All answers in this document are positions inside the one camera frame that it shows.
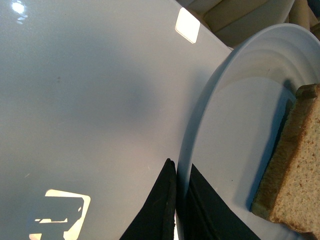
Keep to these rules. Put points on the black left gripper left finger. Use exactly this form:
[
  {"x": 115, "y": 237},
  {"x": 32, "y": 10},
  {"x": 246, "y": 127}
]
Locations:
[{"x": 156, "y": 219}]

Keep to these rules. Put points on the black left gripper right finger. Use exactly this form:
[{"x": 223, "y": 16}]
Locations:
[{"x": 203, "y": 213}]

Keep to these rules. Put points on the brown bread slice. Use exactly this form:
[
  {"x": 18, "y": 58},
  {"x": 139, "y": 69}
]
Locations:
[{"x": 289, "y": 191}]

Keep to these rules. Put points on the light blue round plate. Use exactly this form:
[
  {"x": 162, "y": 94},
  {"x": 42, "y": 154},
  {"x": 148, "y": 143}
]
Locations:
[{"x": 237, "y": 120}]

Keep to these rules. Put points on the beige armchair right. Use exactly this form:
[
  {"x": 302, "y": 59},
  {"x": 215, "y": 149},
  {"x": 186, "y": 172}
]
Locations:
[{"x": 234, "y": 21}]

